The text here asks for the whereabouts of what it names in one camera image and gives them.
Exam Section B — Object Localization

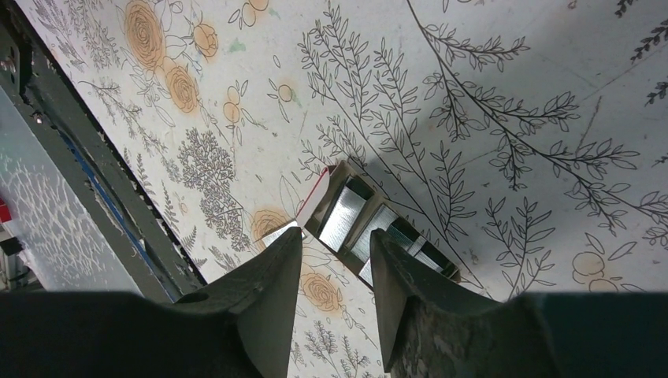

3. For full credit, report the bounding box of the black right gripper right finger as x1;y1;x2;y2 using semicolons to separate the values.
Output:
370;229;667;377

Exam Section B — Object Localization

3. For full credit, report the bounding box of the red staple box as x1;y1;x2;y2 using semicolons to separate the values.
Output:
297;161;461;288

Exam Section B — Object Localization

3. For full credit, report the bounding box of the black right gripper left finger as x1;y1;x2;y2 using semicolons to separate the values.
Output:
1;227;302;377

